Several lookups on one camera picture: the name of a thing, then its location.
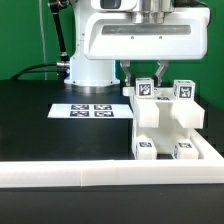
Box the black cable bundle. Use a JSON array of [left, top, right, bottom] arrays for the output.
[[10, 61, 71, 81]]

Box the white tagged cube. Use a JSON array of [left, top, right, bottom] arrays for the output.
[[135, 78, 154, 98], [173, 80, 195, 100]]

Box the white chair seat part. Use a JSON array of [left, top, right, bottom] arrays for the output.
[[131, 98, 198, 160]]

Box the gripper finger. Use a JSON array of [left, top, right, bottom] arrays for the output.
[[153, 60, 169, 87], [120, 60, 136, 87]]

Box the white boundary fence frame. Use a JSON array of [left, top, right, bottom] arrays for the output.
[[0, 133, 224, 188]]

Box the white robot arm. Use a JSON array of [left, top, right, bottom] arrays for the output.
[[66, 0, 212, 92]]

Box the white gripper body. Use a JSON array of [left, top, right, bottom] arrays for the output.
[[84, 7, 210, 60]]

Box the white flat tagged plate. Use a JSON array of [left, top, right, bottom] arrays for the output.
[[48, 104, 133, 119]]

